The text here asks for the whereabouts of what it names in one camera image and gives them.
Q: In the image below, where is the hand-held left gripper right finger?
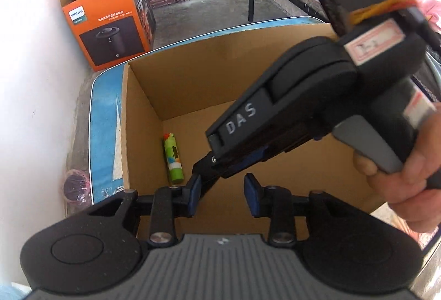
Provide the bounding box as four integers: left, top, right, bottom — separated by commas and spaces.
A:
243, 173, 375, 247

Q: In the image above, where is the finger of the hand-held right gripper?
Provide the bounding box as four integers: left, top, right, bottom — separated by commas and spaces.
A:
192, 134, 322, 200

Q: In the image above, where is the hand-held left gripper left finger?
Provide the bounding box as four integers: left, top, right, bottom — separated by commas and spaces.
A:
69, 174, 202, 247

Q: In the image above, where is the green printed tube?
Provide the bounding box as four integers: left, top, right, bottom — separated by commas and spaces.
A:
163, 132, 185, 184

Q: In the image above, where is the brown cardboard box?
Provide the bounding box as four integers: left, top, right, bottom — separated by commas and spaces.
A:
120, 22, 390, 242

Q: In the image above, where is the person's right hand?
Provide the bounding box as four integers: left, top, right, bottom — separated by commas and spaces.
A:
354, 109, 441, 235

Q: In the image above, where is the dark round plastic-wrapped lid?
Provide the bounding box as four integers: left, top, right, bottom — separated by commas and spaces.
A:
63, 169, 92, 206

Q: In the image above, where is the orange appliance box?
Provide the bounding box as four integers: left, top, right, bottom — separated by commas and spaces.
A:
55, 0, 157, 72

